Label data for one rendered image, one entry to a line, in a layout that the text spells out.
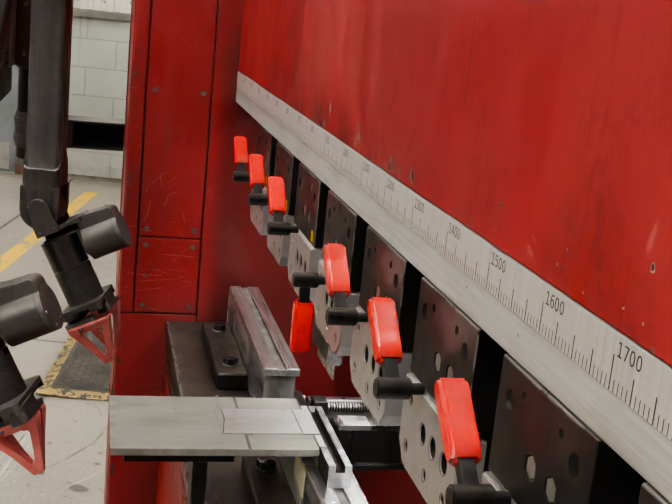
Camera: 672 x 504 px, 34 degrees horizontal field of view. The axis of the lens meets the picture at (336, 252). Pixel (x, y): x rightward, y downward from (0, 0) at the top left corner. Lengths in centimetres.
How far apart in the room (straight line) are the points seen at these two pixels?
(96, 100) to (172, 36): 653
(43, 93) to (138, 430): 52
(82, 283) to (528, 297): 107
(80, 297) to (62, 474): 203
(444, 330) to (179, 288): 148
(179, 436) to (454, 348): 65
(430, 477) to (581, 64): 37
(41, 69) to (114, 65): 704
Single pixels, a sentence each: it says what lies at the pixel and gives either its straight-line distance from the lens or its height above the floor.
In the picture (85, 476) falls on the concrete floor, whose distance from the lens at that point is 369.
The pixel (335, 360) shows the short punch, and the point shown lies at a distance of 143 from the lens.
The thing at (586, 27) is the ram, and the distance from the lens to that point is 68.
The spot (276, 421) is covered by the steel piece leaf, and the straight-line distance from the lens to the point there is 150.
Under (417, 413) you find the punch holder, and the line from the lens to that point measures 93.
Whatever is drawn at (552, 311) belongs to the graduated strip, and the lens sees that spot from 69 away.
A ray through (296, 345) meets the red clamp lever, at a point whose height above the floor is 116.
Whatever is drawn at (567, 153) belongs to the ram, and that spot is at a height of 148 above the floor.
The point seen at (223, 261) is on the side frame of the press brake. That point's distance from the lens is 231.
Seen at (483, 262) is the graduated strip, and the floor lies 139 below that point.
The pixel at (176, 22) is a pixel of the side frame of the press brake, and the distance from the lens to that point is 223.
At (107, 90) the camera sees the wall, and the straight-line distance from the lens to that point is 872.
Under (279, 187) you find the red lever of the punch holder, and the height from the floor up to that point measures 130.
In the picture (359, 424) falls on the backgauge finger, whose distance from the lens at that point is 151.
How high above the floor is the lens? 156
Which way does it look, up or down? 13 degrees down
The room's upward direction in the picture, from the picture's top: 6 degrees clockwise
